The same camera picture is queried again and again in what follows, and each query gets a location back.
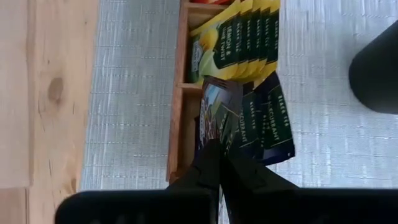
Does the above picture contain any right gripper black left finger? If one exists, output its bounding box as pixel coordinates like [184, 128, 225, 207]
[166, 139, 221, 224]

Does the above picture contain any wooden tea organizer box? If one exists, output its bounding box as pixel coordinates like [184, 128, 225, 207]
[165, 0, 237, 185]

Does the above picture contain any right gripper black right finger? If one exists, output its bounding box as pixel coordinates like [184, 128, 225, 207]
[220, 148, 301, 224]

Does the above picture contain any green potted plant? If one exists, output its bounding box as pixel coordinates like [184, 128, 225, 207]
[348, 20, 398, 115]

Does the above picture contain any red strawberry tea packet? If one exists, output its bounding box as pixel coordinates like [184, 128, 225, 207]
[190, 0, 233, 5]

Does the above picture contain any grey woven placemat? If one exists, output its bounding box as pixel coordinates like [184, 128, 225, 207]
[79, 0, 398, 191]

